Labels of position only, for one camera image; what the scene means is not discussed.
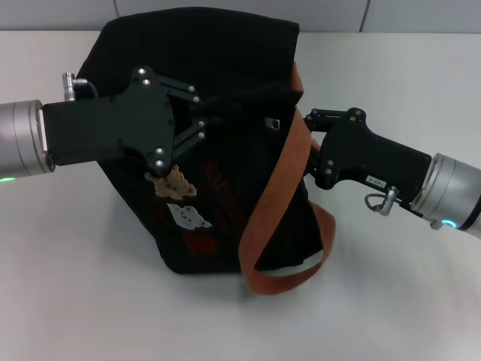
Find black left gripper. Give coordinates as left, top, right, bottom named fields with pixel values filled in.
left=41, top=64, right=227, bottom=177

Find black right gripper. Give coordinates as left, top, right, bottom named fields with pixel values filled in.
left=302, top=108, right=433, bottom=208

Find black food bag brown straps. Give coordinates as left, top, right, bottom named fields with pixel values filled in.
left=74, top=18, right=337, bottom=297

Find right gripper cable with connector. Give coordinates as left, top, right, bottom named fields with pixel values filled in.
left=363, top=186, right=401, bottom=217

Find gripper cable with connector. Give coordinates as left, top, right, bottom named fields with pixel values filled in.
left=62, top=71, right=99, bottom=102
left=363, top=186, right=401, bottom=217

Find left gripper cable with connector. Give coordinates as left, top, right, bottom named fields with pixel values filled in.
left=62, top=71, right=99, bottom=102

